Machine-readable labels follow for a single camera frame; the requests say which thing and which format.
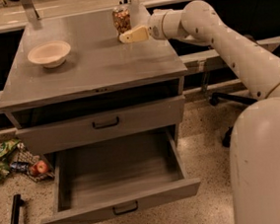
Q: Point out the blue snack packet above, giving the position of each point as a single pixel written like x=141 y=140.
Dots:
x=19 y=167

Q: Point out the black drawer handle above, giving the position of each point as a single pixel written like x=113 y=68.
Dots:
x=125 y=208
x=106 y=124

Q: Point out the black middle drawer handle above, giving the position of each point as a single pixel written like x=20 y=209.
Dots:
x=106 y=124

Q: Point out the wire mesh basket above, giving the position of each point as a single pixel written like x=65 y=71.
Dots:
x=24 y=155

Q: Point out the black bottom drawer handle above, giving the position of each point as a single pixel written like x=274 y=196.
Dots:
x=125 y=208

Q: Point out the green chip bag upper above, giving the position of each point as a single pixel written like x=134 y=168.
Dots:
x=6 y=148

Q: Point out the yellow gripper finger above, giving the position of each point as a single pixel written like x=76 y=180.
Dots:
x=139 y=33

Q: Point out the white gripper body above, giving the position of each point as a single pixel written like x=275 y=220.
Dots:
x=155 y=25

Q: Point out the orange patterned drink can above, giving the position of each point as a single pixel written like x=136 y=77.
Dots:
x=121 y=19

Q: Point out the grey metal post left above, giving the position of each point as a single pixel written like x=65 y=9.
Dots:
x=31 y=13

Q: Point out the white paper bowl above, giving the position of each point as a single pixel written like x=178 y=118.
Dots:
x=49 y=54

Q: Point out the grey middle drawer front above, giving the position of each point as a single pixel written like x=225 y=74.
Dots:
x=76 y=132

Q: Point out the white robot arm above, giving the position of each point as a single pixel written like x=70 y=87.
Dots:
x=255 y=139

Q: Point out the grey drawer cabinet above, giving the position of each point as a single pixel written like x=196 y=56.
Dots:
x=100 y=74

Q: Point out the black office chair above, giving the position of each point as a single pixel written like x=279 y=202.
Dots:
x=214 y=100

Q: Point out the red apple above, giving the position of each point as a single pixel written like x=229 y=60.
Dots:
x=39 y=168

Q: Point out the open grey bottom drawer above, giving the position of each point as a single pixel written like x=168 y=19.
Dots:
x=90 y=180

